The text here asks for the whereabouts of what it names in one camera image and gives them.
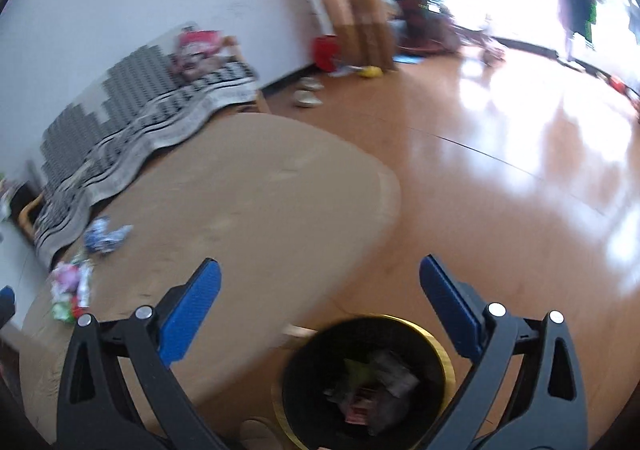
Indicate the pink plush toy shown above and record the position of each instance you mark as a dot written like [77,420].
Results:
[197,49]

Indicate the blue white crumpled wrapper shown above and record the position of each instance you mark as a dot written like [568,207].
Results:
[102,236]

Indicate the small red toy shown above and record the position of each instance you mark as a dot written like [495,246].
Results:
[625,89]

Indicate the beige slipper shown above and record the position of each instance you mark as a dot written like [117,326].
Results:
[310,83]
[306,98]

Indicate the black white striped blanket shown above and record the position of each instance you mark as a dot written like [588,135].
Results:
[125,129]

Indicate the green white wrapper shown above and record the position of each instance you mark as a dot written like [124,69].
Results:
[61,312]

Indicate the person's slipper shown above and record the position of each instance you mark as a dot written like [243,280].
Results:
[257,434]

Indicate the white paper piece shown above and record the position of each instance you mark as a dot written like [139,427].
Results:
[86,287]

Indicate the blue floor mat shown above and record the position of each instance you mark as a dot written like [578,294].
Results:
[407,60]

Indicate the small red scrap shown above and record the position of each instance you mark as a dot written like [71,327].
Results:
[77,314]

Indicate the red bucket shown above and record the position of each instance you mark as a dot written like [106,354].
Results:
[325,52]

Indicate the scattered papers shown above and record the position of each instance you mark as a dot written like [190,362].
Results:
[345,69]

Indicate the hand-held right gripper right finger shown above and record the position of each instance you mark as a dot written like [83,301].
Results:
[450,305]

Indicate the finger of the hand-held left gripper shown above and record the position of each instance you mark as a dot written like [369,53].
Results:
[6,297]

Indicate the wooden sofa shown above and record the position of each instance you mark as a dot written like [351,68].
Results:
[262,102]

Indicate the yellow toy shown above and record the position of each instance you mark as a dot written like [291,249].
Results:
[372,73]

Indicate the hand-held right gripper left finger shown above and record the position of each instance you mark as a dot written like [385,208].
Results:
[192,310]

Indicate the black gold-rimmed bin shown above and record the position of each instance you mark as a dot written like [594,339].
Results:
[300,380]

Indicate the white cabinet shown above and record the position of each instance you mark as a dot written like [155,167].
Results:
[7,250]

